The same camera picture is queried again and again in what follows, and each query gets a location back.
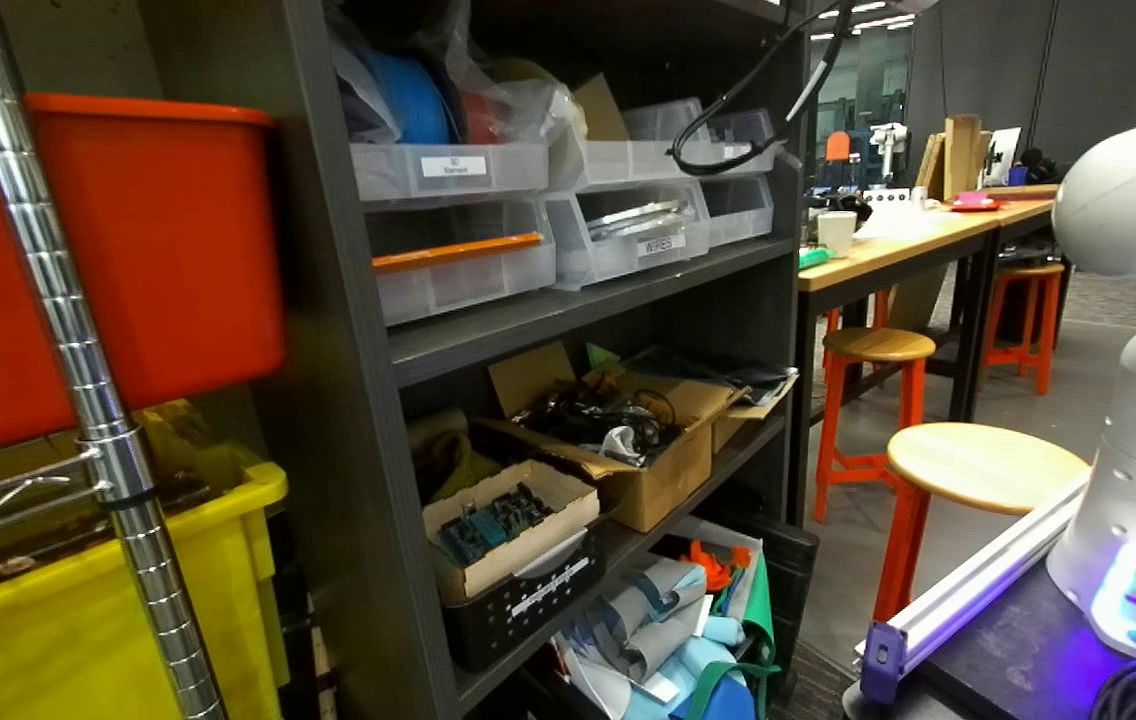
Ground orange fabric item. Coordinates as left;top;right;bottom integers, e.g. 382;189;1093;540
688;537;762;600

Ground wooden stool orange legs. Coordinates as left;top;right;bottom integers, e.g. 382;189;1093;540
810;325;939;527
985;256;1071;400
870;415;1098;628

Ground shiny silver part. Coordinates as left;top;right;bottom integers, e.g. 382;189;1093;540
595;419;651;471

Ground clear plastic storage bin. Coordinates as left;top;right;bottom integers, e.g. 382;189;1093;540
575;96;716;192
364;227;560;334
701;173;779;252
701;108;779;182
541;177;716;291

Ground open cardboard box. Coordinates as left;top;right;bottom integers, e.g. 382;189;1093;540
467;339;749;537

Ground brown paper wrap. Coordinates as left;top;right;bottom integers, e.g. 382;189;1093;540
406;411;507;512

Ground clear packaged parts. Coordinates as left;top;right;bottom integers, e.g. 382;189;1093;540
584;198;705;252

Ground orange rod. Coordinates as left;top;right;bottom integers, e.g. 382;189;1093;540
364;227;548;280

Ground dark teal parts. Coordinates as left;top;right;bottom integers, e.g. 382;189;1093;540
441;484;557;571

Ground flat cardboard tray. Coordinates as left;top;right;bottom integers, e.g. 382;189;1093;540
708;365;804;457

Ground white cardboard box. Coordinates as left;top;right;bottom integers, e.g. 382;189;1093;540
420;457;603;616

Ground dark grey shelf unit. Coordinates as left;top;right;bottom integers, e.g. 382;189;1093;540
0;0;823;720

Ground yellowish plastic bag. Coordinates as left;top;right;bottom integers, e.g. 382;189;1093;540
441;52;594;192

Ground brown cardboard piece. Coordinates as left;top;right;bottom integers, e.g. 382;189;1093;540
569;74;635;146

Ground clear bin white label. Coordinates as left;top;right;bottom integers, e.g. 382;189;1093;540
343;137;553;209

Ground black plastic crate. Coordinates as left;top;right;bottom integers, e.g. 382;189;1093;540
441;531;603;675

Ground grey white fabric bag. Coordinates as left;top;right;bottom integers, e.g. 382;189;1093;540
553;554;721;720

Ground white mug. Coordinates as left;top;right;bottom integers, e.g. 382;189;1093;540
813;209;859;256

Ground blue roll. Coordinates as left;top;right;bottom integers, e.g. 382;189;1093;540
362;48;462;147

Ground teal blue bag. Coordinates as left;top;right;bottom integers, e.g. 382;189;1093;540
646;531;783;720

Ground wooden work table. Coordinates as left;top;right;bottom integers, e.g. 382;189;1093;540
783;182;1077;531

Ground orange plastic bin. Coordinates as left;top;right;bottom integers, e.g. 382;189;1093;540
0;81;290;470

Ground wooden block stand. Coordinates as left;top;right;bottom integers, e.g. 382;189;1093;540
915;112;988;205

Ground white laptop screen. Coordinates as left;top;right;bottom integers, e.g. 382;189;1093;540
985;119;1026;189

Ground long wooden plank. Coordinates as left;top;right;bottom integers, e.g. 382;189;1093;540
985;182;1064;205

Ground chrome rack pole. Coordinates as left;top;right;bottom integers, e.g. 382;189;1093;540
0;0;232;720

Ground seated person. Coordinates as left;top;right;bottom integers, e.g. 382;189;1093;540
1007;137;1064;189

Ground yellow plastic bin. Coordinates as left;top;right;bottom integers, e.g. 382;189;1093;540
0;461;296;720

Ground black cable bundle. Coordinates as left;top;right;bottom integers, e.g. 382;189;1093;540
519;372;683;465

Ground purple rail end bracket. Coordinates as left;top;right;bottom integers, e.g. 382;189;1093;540
858;619;915;710

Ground aluminium extrusion rail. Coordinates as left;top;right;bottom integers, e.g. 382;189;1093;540
858;479;1093;710

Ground chrome wire shelf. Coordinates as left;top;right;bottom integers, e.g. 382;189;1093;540
0;443;111;562

